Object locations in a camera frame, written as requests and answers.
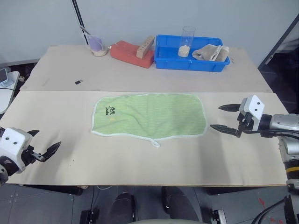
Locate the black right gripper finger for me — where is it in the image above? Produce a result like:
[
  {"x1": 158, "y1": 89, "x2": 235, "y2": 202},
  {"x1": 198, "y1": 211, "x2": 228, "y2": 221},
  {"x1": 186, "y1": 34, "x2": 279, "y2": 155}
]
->
[
  {"x1": 218, "y1": 104, "x2": 241, "y2": 112},
  {"x1": 209, "y1": 124, "x2": 243, "y2": 139}
]

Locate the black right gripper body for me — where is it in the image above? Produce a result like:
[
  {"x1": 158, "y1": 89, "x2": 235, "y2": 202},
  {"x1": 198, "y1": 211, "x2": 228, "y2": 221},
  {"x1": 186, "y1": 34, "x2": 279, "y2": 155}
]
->
[{"x1": 236, "y1": 112, "x2": 255, "y2": 133}]

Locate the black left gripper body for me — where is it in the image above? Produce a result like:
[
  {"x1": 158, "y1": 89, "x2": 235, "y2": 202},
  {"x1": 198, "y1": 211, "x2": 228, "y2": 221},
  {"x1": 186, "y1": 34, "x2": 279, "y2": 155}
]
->
[{"x1": 21, "y1": 144, "x2": 36, "y2": 166}]

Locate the green towel with white border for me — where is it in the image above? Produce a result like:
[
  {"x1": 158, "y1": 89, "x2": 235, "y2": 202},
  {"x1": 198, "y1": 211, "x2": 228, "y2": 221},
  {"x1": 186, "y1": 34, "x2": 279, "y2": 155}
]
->
[{"x1": 90, "y1": 92, "x2": 208, "y2": 149}]

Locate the beige folded cloth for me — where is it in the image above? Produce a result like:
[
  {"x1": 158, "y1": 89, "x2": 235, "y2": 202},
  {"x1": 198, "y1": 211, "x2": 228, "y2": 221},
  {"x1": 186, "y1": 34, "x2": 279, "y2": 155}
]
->
[{"x1": 192, "y1": 44, "x2": 230, "y2": 62}]

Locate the phone-like device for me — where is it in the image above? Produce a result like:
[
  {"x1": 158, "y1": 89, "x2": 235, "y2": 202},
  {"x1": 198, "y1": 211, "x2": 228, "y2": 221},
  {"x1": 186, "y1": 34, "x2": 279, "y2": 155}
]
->
[{"x1": 0, "y1": 68, "x2": 9, "y2": 84}]

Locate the blue plastic bin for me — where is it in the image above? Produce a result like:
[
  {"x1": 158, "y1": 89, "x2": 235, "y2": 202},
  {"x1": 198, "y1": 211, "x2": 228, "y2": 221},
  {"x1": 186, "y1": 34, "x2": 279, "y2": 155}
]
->
[{"x1": 154, "y1": 34, "x2": 231, "y2": 73}]

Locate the tall clear glass cylinder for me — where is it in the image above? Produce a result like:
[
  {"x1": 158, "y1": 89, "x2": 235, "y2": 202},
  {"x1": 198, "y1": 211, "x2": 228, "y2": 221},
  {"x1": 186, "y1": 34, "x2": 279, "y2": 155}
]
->
[{"x1": 178, "y1": 26, "x2": 197, "y2": 57}]

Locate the dark rounded shape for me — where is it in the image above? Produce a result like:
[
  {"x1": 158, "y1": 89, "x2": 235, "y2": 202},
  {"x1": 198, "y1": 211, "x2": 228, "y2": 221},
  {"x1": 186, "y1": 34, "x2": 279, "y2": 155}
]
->
[
  {"x1": 109, "y1": 191, "x2": 136, "y2": 224},
  {"x1": 161, "y1": 186, "x2": 199, "y2": 221}
]

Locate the wooden block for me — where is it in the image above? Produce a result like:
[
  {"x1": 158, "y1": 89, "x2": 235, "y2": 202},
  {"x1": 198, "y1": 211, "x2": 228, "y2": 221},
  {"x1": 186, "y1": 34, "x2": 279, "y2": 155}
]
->
[{"x1": 136, "y1": 35, "x2": 155, "y2": 58}]

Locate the glass beaker with purple insert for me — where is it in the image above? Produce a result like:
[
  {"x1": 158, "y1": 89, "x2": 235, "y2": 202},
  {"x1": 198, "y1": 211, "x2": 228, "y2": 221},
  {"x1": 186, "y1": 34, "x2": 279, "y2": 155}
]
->
[{"x1": 87, "y1": 34, "x2": 109, "y2": 57}]

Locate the thin stirring rod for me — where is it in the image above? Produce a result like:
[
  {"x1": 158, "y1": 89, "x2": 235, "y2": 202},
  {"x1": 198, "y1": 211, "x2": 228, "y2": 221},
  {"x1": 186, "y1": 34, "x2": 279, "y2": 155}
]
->
[{"x1": 79, "y1": 26, "x2": 103, "y2": 48}]

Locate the red brick block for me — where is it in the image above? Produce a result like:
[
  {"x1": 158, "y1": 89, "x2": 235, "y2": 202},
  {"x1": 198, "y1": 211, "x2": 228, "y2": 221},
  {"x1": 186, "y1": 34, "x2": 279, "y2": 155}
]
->
[{"x1": 109, "y1": 40, "x2": 155, "y2": 69}]

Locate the black slanted pole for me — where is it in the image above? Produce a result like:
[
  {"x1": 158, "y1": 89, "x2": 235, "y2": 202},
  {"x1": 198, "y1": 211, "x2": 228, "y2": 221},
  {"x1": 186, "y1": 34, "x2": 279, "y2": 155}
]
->
[{"x1": 71, "y1": 0, "x2": 85, "y2": 29}]

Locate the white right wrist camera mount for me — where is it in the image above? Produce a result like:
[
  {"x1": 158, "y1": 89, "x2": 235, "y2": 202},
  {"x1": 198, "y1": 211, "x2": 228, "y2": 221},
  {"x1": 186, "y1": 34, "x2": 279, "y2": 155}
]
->
[{"x1": 240, "y1": 94, "x2": 266, "y2": 130}]

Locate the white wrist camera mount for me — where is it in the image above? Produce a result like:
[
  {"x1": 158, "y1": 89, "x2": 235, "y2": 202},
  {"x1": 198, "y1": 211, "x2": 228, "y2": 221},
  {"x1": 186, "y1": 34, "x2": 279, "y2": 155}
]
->
[
  {"x1": 240, "y1": 94, "x2": 266, "y2": 130},
  {"x1": 0, "y1": 127, "x2": 34, "y2": 174}
]

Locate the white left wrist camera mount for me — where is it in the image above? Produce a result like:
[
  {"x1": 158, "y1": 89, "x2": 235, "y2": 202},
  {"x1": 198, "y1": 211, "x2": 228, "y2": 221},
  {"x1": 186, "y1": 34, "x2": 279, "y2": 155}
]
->
[{"x1": 0, "y1": 127, "x2": 34, "y2": 174}]

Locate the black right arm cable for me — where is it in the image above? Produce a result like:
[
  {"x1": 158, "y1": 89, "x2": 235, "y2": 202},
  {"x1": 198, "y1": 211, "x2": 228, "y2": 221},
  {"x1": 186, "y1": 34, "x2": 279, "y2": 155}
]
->
[{"x1": 242, "y1": 129, "x2": 299, "y2": 139}]

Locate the black floor bracket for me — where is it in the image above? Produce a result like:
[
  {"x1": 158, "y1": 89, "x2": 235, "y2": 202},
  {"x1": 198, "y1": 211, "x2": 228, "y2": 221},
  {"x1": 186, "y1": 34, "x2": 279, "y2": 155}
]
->
[
  {"x1": 211, "y1": 209, "x2": 227, "y2": 224},
  {"x1": 79, "y1": 210, "x2": 100, "y2": 224}
]

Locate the black metal frame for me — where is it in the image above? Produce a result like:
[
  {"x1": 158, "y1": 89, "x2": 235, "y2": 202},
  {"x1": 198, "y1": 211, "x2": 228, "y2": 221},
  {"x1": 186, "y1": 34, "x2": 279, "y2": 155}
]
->
[{"x1": 257, "y1": 15, "x2": 299, "y2": 69}]

